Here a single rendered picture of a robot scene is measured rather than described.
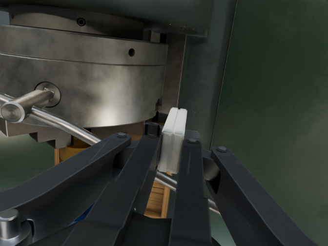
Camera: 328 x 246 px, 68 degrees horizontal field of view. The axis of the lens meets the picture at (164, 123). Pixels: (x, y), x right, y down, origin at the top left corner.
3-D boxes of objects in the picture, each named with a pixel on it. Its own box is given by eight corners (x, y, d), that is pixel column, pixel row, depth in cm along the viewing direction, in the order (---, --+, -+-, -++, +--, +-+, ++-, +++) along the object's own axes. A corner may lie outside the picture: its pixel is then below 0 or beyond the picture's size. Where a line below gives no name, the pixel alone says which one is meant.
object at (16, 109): (45, 94, 34) (-4, 118, 23) (50, 80, 34) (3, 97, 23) (61, 100, 35) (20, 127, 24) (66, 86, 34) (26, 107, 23)
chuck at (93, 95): (33, 44, 59) (-92, 44, 29) (162, 58, 61) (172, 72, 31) (35, 81, 61) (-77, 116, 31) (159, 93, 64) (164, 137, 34)
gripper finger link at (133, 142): (154, 174, 15) (108, 167, 15) (164, 143, 20) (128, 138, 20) (157, 152, 14) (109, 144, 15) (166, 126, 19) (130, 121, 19)
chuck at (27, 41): (32, 29, 58) (-98, 12, 28) (164, 44, 60) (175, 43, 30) (33, 44, 59) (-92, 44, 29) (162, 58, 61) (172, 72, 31)
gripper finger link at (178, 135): (173, 132, 16) (184, 134, 16) (179, 108, 22) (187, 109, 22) (167, 173, 17) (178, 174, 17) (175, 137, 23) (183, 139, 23)
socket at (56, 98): (40, 96, 34) (31, 100, 31) (48, 74, 33) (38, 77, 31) (63, 106, 35) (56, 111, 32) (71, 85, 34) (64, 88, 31)
